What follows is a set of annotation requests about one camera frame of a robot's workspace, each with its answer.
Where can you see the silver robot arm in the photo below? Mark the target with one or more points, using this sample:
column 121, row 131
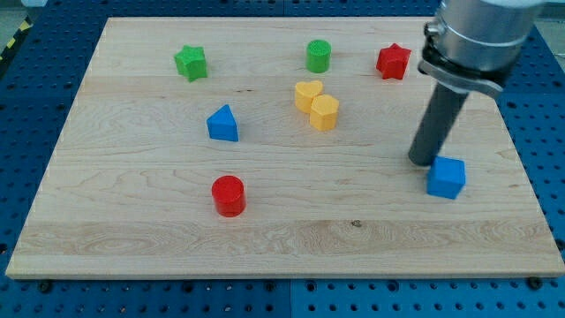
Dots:
column 472, row 45

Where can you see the blue cube block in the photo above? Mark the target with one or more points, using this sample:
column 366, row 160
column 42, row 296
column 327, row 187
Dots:
column 446, row 177

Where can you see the red cylinder block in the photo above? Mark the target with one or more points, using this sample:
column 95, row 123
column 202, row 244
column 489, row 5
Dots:
column 228, row 193

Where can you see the yellow pentagon block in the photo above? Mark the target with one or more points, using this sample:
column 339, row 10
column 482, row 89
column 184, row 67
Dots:
column 324, row 112

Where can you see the blue triangle block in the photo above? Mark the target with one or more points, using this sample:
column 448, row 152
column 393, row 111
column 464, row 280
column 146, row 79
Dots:
column 222, row 125

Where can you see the yellow heart block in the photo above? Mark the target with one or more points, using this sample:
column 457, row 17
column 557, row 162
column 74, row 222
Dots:
column 305, row 92

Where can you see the light wooden board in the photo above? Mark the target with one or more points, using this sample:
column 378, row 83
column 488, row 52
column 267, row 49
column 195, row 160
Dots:
column 127, row 191

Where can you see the green cylinder block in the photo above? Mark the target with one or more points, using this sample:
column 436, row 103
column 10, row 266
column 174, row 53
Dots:
column 318, row 55

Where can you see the green star block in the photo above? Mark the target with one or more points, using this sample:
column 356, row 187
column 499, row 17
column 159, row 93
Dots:
column 191, row 63

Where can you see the red star block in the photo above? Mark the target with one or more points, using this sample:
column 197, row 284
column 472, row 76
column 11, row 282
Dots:
column 393, row 61

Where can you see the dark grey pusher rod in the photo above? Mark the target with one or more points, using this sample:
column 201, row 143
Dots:
column 441, row 113

